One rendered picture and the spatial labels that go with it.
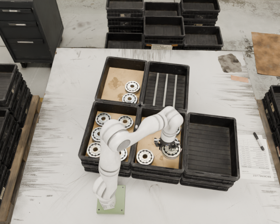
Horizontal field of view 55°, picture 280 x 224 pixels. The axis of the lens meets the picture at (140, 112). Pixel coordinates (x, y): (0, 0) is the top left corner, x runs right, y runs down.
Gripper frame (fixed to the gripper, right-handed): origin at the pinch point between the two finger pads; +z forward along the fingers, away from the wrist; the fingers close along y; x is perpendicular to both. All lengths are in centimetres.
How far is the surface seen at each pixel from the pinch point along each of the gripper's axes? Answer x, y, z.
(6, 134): 26, -126, 61
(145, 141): 12.0, -11.5, 16.9
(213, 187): -8.3, 32.4, 27.2
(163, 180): -7.8, 2.3, 27.9
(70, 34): 196, -126, 99
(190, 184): -8.1, 18.6, 27.5
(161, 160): 0.2, -0.6, 17.0
